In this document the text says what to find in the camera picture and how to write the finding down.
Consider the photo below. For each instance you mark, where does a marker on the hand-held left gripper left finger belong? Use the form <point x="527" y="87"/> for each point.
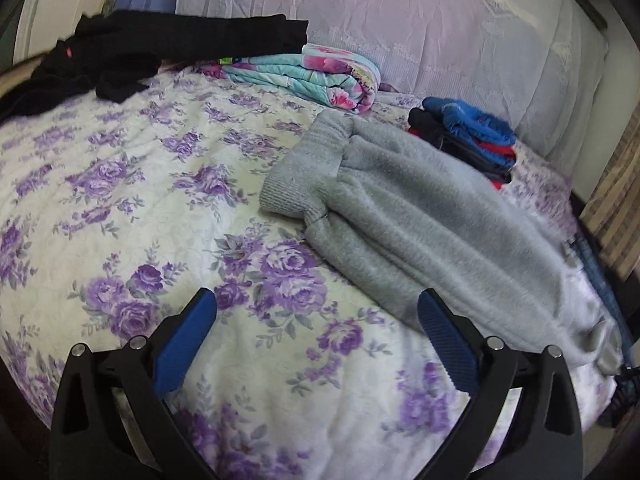
<point x="185" y="340"/>

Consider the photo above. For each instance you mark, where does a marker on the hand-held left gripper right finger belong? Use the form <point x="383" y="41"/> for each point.
<point x="447" y="342"/>

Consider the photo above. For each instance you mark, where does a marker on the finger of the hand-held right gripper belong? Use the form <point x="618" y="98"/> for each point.
<point x="627" y="372"/>

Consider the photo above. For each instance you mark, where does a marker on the grey sweatshirt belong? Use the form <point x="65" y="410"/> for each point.
<point x="425" y="210"/>

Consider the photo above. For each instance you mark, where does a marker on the blue denim jeans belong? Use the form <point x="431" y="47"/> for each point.
<point x="600" y="280"/>

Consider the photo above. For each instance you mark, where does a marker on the purple floral bedspread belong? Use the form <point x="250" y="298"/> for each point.
<point x="150" y="200"/>

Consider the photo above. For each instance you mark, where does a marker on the folded red and blue garment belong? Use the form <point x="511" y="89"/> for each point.
<point x="497" y="185"/>

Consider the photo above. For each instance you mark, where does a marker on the beige brick-pattern curtain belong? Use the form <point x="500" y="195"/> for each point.
<point x="617" y="200"/>

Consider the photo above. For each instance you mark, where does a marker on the folded black garment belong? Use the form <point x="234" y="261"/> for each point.
<point x="430" y="127"/>

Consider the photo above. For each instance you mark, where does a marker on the folded teal pink floral blanket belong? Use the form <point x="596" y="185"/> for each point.
<point x="310" y="72"/>

